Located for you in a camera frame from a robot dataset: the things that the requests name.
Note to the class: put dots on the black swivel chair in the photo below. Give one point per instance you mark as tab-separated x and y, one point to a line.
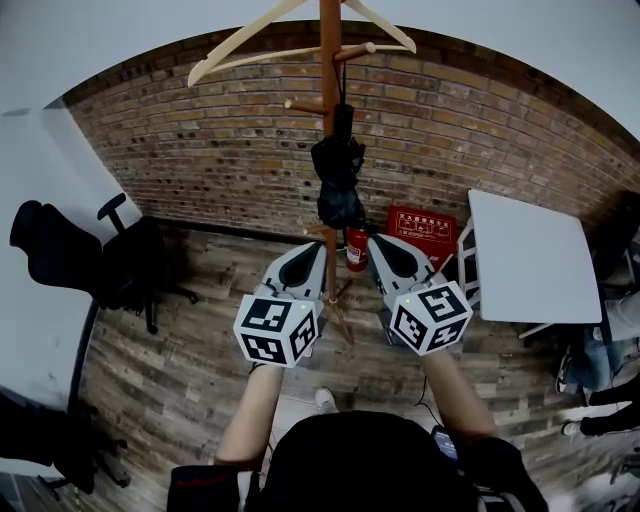
30	435

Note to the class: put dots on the white chair frame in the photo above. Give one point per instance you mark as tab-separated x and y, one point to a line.
469	235

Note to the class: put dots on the black office chair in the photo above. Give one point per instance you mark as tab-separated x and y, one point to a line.
55	250

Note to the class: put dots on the brown wooden coat rack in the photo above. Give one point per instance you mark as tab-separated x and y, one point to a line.
328	75

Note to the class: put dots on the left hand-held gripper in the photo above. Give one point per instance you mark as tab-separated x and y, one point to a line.
272	325

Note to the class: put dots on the red fire extinguisher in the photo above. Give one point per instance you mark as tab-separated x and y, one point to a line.
356	255

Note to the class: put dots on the person's right forearm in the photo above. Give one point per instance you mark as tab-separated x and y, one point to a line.
455	395

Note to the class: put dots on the light wooden clothes hanger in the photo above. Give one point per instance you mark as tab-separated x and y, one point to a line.
205	70

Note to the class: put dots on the person's left forearm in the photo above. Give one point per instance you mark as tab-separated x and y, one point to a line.
255	410

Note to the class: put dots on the black phone with blue screen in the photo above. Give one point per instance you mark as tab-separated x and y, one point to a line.
445	442

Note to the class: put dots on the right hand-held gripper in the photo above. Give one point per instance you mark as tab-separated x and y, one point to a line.
430	320

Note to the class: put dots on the white square table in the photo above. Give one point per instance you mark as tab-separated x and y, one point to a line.
530	260

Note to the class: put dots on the black umbrella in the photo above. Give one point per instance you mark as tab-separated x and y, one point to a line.
337	165

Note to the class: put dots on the person's white shoe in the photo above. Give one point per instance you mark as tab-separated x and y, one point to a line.
326	400

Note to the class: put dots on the large white desk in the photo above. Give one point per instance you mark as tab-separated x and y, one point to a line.
35	175

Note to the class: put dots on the red fire extinguisher box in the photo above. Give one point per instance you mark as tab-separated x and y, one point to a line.
425	225

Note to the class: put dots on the person's black shirt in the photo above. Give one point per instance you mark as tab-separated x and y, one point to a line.
360	460

